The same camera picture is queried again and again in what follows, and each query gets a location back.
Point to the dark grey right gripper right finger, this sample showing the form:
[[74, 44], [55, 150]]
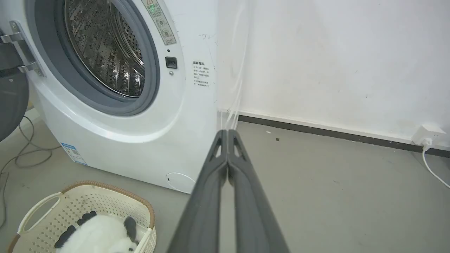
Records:
[[251, 211]]

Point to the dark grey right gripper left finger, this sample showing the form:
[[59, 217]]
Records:
[[204, 211]]

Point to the white black plush toy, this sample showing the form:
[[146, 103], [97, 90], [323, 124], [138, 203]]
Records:
[[98, 235]]

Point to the dark washing machine door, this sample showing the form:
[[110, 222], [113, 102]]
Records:
[[10, 91]]

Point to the white front-load washing machine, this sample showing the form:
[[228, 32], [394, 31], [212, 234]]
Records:
[[140, 133]]

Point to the cream plastic laundry basket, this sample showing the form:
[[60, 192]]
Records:
[[59, 218]]

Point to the white power socket box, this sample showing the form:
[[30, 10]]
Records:
[[429, 135]]

